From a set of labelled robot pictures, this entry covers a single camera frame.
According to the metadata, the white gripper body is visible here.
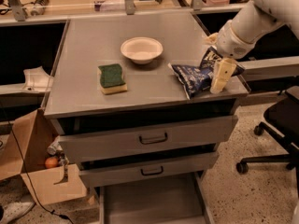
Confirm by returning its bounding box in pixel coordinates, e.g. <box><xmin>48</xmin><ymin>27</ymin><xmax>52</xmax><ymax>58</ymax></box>
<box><xmin>216</xmin><ymin>20</ymin><xmax>255</xmax><ymax>60</ymax></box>

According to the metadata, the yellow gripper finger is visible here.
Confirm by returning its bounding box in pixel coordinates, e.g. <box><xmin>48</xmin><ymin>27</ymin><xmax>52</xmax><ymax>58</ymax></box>
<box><xmin>205</xmin><ymin>33</ymin><xmax>218</xmax><ymax>45</ymax></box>
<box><xmin>210</xmin><ymin>58</ymin><xmax>236</xmax><ymax>94</ymax></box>

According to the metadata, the blue chip bag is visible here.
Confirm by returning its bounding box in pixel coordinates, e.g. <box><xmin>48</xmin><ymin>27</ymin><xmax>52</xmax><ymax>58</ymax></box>
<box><xmin>168</xmin><ymin>47</ymin><xmax>244</xmax><ymax>99</ymax></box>

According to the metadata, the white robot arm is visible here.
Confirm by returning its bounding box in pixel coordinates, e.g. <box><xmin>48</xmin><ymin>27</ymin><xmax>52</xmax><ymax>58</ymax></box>
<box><xmin>206</xmin><ymin>0</ymin><xmax>299</xmax><ymax>93</ymax></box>

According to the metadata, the grey metal drawer cabinet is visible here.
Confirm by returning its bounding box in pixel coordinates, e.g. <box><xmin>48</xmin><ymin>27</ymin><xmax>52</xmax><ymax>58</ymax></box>
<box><xmin>43</xmin><ymin>10</ymin><xmax>250</xmax><ymax>224</ymax></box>

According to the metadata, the bottom grey drawer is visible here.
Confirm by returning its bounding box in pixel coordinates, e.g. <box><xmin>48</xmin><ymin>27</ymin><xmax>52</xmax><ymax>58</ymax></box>
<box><xmin>99</xmin><ymin>173</ymin><xmax>215</xmax><ymax>224</ymax></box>

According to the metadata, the grey drawer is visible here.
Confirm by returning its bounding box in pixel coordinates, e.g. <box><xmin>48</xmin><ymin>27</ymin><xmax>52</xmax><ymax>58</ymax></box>
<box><xmin>79</xmin><ymin>151</ymin><xmax>219</xmax><ymax>188</ymax></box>
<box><xmin>59</xmin><ymin>115</ymin><xmax>238</xmax><ymax>163</ymax></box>
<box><xmin>99</xmin><ymin>173</ymin><xmax>215</xmax><ymax>224</ymax></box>

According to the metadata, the top grey drawer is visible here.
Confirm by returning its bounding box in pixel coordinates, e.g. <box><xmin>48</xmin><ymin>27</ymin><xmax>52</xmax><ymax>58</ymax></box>
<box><xmin>59</xmin><ymin>115</ymin><xmax>238</xmax><ymax>163</ymax></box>

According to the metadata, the middle grey drawer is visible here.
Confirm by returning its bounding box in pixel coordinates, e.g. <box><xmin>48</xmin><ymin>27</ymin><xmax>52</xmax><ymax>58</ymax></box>
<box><xmin>79</xmin><ymin>151</ymin><xmax>219</xmax><ymax>188</ymax></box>

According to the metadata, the white paper bowl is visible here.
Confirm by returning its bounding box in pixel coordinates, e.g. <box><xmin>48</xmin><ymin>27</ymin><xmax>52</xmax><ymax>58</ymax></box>
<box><xmin>121</xmin><ymin>37</ymin><xmax>164</xmax><ymax>64</ymax></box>

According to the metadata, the black office chair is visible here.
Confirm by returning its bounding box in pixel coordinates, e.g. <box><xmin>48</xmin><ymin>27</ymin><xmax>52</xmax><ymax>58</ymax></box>
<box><xmin>236</xmin><ymin>86</ymin><xmax>299</xmax><ymax>194</ymax></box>

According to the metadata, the green and yellow sponge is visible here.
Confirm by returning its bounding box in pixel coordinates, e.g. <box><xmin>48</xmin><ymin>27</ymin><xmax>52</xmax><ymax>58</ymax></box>
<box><xmin>98</xmin><ymin>63</ymin><xmax>127</xmax><ymax>95</ymax></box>

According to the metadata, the metal tool in box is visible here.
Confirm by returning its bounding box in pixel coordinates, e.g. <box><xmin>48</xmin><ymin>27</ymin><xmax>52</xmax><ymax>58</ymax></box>
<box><xmin>55</xmin><ymin>155</ymin><xmax>69</xmax><ymax>185</ymax></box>

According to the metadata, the small can in box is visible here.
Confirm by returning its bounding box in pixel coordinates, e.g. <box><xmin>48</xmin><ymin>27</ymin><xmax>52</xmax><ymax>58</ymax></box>
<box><xmin>47</xmin><ymin>141</ymin><xmax>63</xmax><ymax>155</ymax></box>

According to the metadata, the orange fruit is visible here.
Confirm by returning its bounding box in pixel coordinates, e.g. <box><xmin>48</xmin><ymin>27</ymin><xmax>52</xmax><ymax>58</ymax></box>
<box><xmin>45</xmin><ymin>157</ymin><xmax>59</xmax><ymax>169</ymax></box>

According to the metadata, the brown cardboard box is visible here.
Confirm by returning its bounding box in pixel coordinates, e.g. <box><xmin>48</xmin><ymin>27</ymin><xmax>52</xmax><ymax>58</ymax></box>
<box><xmin>0</xmin><ymin>109</ymin><xmax>88</xmax><ymax>205</ymax></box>

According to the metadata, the white shoe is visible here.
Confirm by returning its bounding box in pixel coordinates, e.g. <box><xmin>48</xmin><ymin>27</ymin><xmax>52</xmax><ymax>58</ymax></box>
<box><xmin>0</xmin><ymin>202</ymin><xmax>35</xmax><ymax>224</ymax></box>

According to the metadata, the white plastic bracket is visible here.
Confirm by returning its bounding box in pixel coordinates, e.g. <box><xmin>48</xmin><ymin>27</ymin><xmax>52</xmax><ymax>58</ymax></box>
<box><xmin>21</xmin><ymin>66</ymin><xmax>54</xmax><ymax>92</ymax></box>

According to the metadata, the black floor cable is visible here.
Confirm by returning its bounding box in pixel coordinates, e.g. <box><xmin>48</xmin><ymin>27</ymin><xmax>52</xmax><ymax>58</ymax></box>
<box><xmin>0</xmin><ymin>101</ymin><xmax>76</xmax><ymax>224</ymax></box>

